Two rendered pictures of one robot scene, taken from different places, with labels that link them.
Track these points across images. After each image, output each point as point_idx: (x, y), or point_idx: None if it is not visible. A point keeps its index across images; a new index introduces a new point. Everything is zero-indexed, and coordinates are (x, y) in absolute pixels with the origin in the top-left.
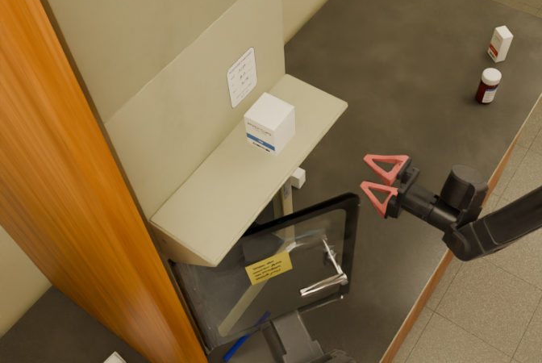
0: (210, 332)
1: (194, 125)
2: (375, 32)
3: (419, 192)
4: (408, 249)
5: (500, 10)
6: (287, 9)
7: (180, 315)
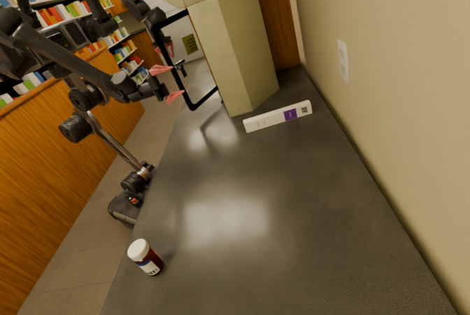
0: None
1: None
2: (313, 275)
3: (146, 82)
4: (178, 147)
5: None
6: (406, 178)
7: None
